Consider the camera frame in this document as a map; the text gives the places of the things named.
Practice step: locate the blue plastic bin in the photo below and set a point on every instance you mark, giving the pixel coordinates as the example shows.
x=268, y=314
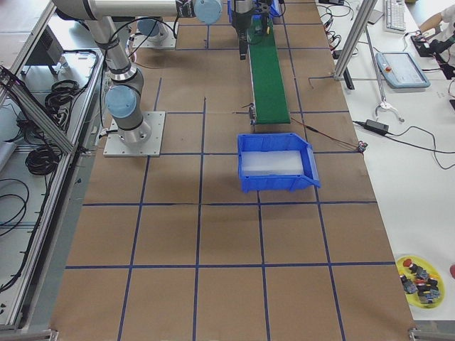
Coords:
x=278, y=142
x=262, y=7

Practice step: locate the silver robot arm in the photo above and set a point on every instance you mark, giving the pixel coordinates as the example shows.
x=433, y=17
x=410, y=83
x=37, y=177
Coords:
x=123, y=99
x=242, y=12

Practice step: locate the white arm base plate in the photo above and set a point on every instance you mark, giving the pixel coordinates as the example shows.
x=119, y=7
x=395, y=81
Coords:
x=146, y=140

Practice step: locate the teach pendant tablet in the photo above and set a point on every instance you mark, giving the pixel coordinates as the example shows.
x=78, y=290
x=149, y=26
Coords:
x=401, y=71

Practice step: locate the yellow tray of buttons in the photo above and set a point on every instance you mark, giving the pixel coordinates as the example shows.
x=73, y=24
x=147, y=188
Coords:
x=420, y=281

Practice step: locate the green conveyor belt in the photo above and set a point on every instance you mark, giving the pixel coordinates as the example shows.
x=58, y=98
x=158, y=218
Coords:
x=269, y=104

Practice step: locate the white foam pad right bin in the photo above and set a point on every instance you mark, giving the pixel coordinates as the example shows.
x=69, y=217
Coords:
x=256, y=163

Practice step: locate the white keyboard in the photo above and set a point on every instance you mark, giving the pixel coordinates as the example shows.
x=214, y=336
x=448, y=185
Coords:
x=394, y=13

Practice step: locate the black power adapter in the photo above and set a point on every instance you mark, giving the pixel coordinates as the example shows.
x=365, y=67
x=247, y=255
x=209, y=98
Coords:
x=376, y=127

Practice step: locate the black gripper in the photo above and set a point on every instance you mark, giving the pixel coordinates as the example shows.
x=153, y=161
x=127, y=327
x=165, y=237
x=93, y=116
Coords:
x=242, y=22

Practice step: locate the blue right plastic bin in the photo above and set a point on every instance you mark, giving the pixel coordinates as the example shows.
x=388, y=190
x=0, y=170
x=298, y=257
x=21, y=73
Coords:
x=278, y=142

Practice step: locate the blue left plastic bin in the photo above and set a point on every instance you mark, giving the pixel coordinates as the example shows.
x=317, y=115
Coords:
x=262, y=7

